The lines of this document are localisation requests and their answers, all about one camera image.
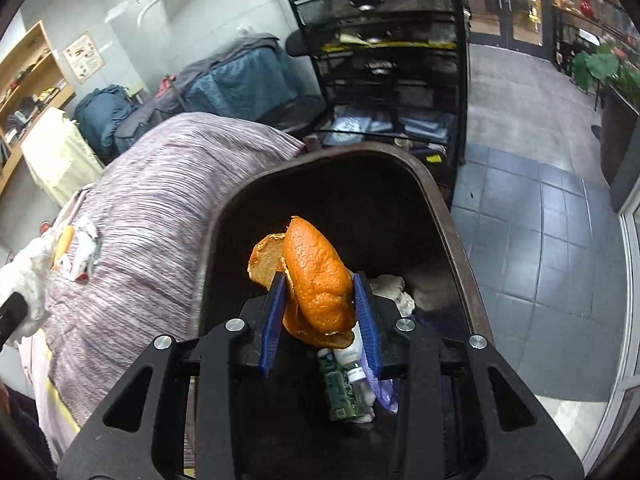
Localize black mesh cart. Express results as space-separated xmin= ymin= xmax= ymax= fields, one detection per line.
xmin=285 ymin=0 xmax=471 ymax=196

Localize wall poster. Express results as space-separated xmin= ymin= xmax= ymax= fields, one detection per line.
xmin=62 ymin=31 xmax=107 ymax=85

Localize orange peel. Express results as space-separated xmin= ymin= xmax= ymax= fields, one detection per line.
xmin=248 ymin=216 xmax=357 ymax=350

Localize green packet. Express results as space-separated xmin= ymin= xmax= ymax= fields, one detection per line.
xmin=317 ymin=347 xmax=368 ymax=421

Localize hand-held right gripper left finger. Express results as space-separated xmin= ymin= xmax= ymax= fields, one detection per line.
xmin=57 ymin=271 xmax=288 ymax=480

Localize orange yellow wrapper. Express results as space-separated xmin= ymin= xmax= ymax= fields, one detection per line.
xmin=54 ymin=226 xmax=76 ymax=266

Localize pale yellow cloth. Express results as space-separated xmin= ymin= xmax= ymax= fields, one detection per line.
xmin=21 ymin=107 xmax=103 ymax=206

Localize wooden wall cabinet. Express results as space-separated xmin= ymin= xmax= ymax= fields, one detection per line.
xmin=0 ymin=20 xmax=76 ymax=196

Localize purple plastic bag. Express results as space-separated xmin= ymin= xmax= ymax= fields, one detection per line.
xmin=367 ymin=375 xmax=401 ymax=416

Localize blue white packets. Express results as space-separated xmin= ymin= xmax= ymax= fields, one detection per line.
xmin=332 ymin=105 xmax=453 ymax=143

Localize white crinkled wrapper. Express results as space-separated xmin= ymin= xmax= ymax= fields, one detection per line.
xmin=62 ymin=216 xmax=102 ymax=282

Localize grey massage bed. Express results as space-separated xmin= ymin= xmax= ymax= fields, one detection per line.
xmin=114 ymin=34 xmax=321 ymax=153

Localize green plant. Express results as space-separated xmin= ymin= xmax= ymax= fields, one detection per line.
xmin=572 ymin=35 xmax=640 ymax=106

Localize black stool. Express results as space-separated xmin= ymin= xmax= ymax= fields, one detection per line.
xmin=255 ymin=27 xmax=326 ymax=138

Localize glass door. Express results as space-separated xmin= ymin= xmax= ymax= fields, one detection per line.
xmin=462 ymin=0 xmax=551 ymax=51

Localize white tissue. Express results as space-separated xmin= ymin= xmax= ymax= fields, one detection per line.
xmin=372 ymin=274 xmax=417 ymax=317
xmin=0 ymin=232 xmax=57 ymax=346

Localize dark brown trash bin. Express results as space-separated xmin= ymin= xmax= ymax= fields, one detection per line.
xmin=197 ymin=141 xmax=496 ymax=480

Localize translucent plastic bottle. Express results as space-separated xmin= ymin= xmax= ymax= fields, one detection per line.
xmin=334 ymin=327 xmax=365 ymax=367

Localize small white cap bottle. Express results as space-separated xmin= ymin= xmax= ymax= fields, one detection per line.
xmin=348 ymin=366 xmax=377 ymax=407

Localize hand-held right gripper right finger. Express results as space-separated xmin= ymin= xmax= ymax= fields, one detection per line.
xmin=352 ymin=271 xmax=586 ymax=480

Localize blue bedding pile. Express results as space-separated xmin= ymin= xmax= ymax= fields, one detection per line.
xmin=74 ymin=85 xmax=136 ymax=163

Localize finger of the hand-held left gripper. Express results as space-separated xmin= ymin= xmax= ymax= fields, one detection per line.
xmin=0 ymin=292 xmax=28 ymax=351

